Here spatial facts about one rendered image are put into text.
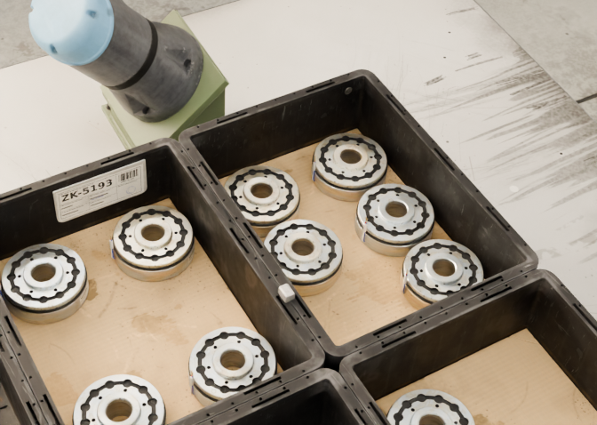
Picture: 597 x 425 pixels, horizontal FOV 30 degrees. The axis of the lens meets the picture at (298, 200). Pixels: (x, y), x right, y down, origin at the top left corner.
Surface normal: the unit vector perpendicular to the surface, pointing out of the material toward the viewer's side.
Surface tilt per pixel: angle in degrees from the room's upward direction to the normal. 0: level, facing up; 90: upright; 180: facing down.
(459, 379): 0
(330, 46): 0
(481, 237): 90
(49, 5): 42
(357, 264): 0
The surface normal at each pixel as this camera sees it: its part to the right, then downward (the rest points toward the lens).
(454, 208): -0.86, 0.34
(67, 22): -0.47, -0.21
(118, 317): 0.06, -0.67
